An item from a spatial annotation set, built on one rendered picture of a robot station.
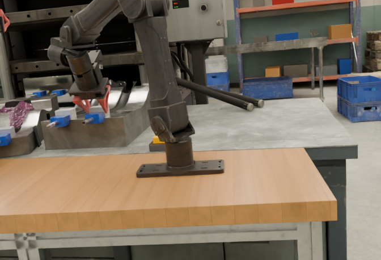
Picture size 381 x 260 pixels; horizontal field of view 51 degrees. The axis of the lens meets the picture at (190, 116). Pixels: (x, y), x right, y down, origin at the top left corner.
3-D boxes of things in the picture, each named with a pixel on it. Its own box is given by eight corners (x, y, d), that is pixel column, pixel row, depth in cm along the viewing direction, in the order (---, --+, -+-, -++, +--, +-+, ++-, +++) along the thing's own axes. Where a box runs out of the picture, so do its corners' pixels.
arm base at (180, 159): (138, 136, 96) (131, 144, 89) (221, 130, 93) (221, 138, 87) (142, 167, 97) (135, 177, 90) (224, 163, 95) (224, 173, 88)
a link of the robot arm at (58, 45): (41, 63, 110) (40, 19, 106) (67, 60, 116) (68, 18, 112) (67, 74, 103) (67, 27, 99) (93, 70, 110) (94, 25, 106)
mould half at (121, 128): (126, 146, 117) (121, 101, 114) (45, 150, 122) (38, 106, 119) (165, 112, 165) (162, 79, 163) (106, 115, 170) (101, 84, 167)
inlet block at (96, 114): (93, 132, 108) (91, 112, 108) (76, 133, 109) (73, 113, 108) (110, 122, 121) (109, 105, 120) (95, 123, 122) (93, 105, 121)
